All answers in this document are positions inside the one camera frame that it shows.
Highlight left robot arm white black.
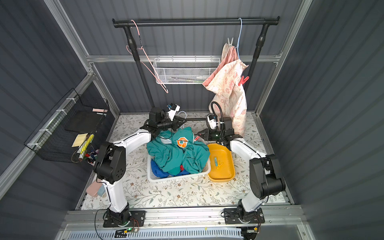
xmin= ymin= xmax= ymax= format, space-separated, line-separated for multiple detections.
xmin=94 ymin=104 xmax=187 ymax=226

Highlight blue red white jacket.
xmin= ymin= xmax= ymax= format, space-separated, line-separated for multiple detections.
xmin=151 ymin=160 xmax=190 ymax=179

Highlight pink pen cup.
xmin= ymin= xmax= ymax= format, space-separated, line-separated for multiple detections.
xmin=85 ymin=150 xmax=99 ymax=166

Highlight green jacket orange letter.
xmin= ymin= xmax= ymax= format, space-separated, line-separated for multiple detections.
xmin=147 ymin=127 xmax=210 ymax=176

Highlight black clothes rack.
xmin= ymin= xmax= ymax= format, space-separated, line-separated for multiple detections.
xmin=112 ymin=16 xmax=281 ymax=108

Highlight white mesh hanging cup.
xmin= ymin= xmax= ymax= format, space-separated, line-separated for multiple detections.
xmin=153 ymin=56 xmax=220 ymax=85

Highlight yellow sticky notepad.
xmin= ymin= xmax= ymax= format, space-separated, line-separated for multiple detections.
xmin=72 ymin=134 xmax=88 ymax=148

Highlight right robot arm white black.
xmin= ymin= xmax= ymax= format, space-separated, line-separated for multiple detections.
xmin=198 ymin=114 xmax=286 ymax=224

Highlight yellow plastic tray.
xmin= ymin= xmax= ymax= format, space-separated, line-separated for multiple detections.
xmin=208 ymin=144 xmax=236 ymax=183

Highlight pink wire hanger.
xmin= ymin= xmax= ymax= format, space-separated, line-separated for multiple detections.
xmin=130 ymin=20 xmax=169 ymax=94

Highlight white perforated laundry basket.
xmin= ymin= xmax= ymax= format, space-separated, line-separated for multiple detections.
xmin=147 ymin=142 xmax=211 ymax=183

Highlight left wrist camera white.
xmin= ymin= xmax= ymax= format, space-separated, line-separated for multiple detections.
xmin=167 ymin=103 xmax=180 ymax=121

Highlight black wire mesh basket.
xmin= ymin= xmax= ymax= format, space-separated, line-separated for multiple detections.
xmin=24 ymin=90 xmax=115 ymax=163

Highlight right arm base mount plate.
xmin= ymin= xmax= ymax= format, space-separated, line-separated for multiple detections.
xmin=221 ymin=208 xmax=265 ymax=225

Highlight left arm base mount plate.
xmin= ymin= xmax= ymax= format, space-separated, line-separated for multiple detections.
xmin=103 ymin=209 xmax=146 ymax=228

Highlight pink floral garment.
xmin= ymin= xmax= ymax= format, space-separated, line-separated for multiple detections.
xmin=203 ymin=43 xmax=248 ymax=135

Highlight pink and teal flat cases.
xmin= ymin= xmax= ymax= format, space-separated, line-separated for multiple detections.
xmin=86 ymin=181 xmax=106 ymax=197

